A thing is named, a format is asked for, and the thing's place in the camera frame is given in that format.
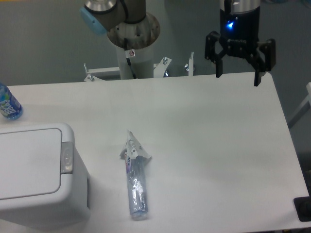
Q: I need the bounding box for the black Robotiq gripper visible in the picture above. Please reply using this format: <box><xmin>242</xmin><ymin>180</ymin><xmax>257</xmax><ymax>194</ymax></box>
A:
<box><xmin>205</xmin><ymin>0</ymin><xmax>276</xmax><ymax>86</ymax></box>

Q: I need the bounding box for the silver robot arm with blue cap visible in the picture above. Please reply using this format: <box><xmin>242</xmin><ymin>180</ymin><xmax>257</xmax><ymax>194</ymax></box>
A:
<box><xmin>80</xmin><ymin>0</ymin><xmax>276</xmax><ymax>86</ymax></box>

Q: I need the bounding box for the grey trash can push button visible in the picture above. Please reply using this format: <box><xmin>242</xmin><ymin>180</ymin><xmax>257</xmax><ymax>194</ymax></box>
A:
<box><xmin>60</xmin><ymin>142</ymin><xmax>74</xmax><ymax>174</ymax></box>

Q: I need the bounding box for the white trash can lid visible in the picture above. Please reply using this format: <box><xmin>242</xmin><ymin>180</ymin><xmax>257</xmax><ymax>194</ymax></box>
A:
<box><xmin>0</xmin><ymin>129</ymin><xmax>62</xmax><ymax>200</ymax></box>

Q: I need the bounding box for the white trash can body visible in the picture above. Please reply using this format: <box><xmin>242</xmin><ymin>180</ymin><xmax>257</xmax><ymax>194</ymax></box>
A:
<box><xmin>0</xmin><ymin>123</ymin><xmax>90</xmax><ymax>229</ymax></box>

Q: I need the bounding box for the torn plastic battery package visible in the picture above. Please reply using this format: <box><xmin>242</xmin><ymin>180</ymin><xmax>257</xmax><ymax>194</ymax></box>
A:
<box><xmin>119</xmin><ymin>130</ymin><xmax>152</xmax><ymax>221</ymax></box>

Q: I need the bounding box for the blue labelled water bottle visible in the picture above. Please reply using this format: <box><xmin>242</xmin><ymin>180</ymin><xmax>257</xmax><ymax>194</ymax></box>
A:
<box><xmin>0</xmin><ymin>83</ymin><xmax>23</xmax><ymax>120</ymax></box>

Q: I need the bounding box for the white metal mounting frame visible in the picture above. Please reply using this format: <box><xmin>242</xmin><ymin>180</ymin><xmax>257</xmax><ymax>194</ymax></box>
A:
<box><xmin>84</xmin><ymin>51</ymin><xmax>195</xmax><ymax>82</ymax></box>

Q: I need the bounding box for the white frame at right edge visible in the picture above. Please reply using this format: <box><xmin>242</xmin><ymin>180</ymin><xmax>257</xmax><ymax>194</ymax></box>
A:
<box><xmin>288</xmin><ymin>82</ymin><xmax>311</xmax><ymax>129</ymax></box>

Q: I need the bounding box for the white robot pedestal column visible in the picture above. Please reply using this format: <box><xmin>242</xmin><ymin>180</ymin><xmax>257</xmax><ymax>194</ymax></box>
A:
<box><xmin>107</xmin><ymin>13</ymin><xmax>160</xmax><ymax>80</ymax></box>

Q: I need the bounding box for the black cable on pedestal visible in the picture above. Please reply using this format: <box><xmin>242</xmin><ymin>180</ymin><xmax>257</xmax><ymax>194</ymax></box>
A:
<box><xmin>123</xmin><ymin>37</ymin><xmax>138</xmax><ymax>80</ymax></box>

